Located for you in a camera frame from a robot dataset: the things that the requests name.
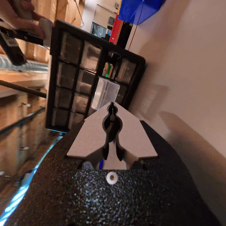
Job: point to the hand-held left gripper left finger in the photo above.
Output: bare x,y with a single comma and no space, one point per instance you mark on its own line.
88,139

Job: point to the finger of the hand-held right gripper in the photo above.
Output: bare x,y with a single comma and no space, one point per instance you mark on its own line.
46,31

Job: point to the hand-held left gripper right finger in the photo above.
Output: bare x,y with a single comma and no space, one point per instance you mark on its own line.
137,141

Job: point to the clear plastic drawer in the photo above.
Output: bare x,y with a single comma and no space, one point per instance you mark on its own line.
106,91

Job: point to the black drawer organizer cabinet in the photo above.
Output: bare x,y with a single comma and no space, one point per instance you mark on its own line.
140,61

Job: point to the person's right hand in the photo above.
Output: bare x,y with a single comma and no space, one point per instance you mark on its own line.
8,15

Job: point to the array of translucent drawers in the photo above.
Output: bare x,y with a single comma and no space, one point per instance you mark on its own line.
70,47

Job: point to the black metal pole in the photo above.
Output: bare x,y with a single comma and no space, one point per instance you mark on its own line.
23,88

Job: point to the red yellow board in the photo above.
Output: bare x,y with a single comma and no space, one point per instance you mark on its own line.
115,30

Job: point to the green box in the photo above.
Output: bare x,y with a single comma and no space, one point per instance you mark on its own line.
109,70

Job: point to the glass window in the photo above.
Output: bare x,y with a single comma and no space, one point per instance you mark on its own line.
17,199

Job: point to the blue plastic storage bin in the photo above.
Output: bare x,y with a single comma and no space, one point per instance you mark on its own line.
141,10

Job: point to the silver ventilation duct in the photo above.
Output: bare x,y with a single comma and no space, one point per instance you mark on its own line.
35,66

